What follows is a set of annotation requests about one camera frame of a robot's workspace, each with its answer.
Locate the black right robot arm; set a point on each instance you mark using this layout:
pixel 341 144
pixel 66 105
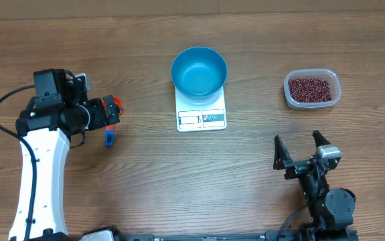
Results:
pixel 331 210

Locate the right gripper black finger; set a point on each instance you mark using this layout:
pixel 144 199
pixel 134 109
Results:
pixel 319 139
pixel 282 158

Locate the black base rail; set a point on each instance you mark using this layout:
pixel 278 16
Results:
pixel 112 233

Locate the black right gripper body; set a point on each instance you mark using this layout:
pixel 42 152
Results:
pixel 296 168

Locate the clear plastic food container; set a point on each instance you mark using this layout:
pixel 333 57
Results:
pixel 321 73

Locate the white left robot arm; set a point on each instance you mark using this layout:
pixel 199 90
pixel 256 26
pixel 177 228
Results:
pixel 59 110

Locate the white digital kitchen scale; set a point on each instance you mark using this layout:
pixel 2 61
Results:
pixel 200 115

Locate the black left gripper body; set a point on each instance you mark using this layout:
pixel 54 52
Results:
pixel 97 117

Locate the orange scoop with blue handle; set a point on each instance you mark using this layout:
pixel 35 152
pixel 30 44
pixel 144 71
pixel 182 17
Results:
pixel 109 134

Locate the red adzuki beans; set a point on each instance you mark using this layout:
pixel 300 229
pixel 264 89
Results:
pixel 309 90

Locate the teal plastic bowl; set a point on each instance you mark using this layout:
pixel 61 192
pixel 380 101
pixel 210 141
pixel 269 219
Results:
pixel 199 72

